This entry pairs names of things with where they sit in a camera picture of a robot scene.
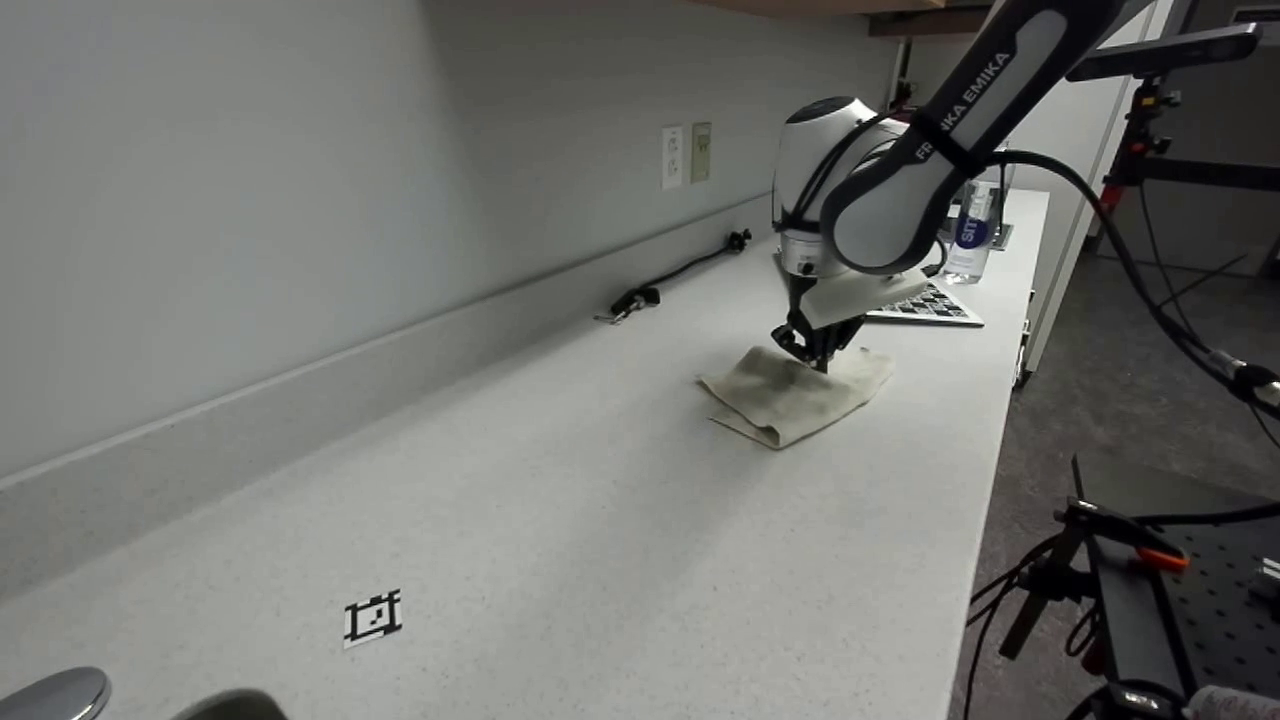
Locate black red camera stand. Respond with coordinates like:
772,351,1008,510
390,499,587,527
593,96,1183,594
1094,75,1280,257

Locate cream white cloth towel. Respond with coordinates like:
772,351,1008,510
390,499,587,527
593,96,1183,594
693,340,897,452

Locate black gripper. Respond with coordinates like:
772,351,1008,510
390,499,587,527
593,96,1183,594
767,272,868,377

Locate black camera on stand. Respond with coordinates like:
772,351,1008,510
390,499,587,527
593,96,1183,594
1065,22,1265,83

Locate black perforated breadboard table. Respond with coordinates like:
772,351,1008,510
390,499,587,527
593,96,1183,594
1143,514,1280,698

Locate thin black rod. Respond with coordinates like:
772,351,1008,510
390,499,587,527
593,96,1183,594
605,224,757,325

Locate small black white marker tag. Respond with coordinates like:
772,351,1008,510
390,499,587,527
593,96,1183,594
341,585,408,644

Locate black tripod with orange clip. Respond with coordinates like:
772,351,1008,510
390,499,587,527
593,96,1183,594
968,452,1280,720

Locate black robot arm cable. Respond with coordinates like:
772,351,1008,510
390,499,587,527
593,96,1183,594
993,148,1280,418

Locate white wall outlet plate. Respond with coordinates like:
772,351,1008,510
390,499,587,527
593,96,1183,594
662,123,688,191

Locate black white calibration checkerboard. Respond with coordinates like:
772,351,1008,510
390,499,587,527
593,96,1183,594
863,276,987,332

